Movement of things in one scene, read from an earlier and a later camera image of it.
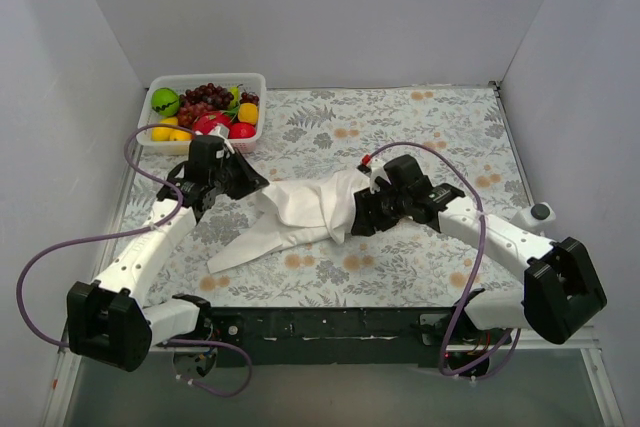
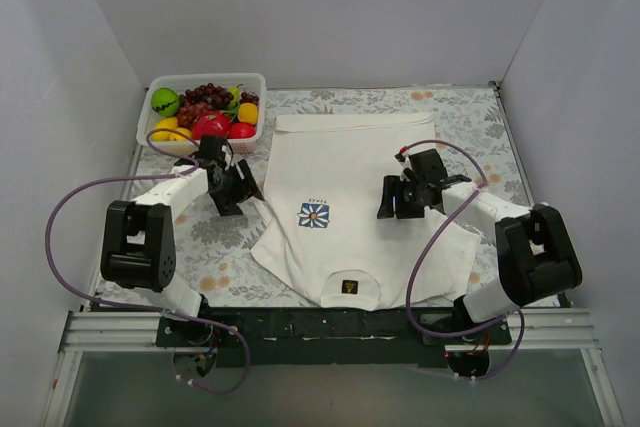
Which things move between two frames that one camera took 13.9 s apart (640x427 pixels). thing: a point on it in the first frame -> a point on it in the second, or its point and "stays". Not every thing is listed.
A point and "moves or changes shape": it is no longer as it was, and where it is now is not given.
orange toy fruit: [248, 113] stays
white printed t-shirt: [324, 205] moves or changes shape
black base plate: [339, 336] stays
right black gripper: [368, 212] -> [405, 195]
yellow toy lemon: [161, 134] stays
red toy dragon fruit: [205, 122] stays
